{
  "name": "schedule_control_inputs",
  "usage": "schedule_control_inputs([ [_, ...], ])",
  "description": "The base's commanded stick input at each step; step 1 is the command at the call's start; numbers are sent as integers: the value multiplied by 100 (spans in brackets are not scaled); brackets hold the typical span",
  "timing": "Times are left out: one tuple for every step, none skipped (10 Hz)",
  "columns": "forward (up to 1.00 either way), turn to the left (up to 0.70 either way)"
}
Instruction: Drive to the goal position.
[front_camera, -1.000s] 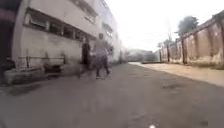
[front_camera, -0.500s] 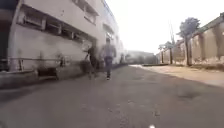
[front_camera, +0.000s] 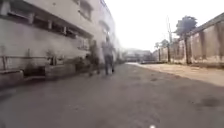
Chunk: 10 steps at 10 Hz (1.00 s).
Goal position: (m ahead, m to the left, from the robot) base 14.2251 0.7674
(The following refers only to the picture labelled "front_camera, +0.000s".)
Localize person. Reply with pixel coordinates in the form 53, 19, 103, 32
101, 35, 116, 76
87, 39, 101, 76

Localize distant buildings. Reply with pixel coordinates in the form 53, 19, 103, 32
121, 47, 155, 64

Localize brown dirt road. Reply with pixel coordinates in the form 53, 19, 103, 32
0, 61, 224, 128

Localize pole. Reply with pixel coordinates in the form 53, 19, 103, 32
166, 15, 174, 63

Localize pale multi-storey building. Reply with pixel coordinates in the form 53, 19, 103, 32
0, 0, 122, 88

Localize tree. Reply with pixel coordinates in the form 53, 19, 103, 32
175, 15, 198, 65

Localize brown compound wall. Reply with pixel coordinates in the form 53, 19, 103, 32
152, 12, 224, 67

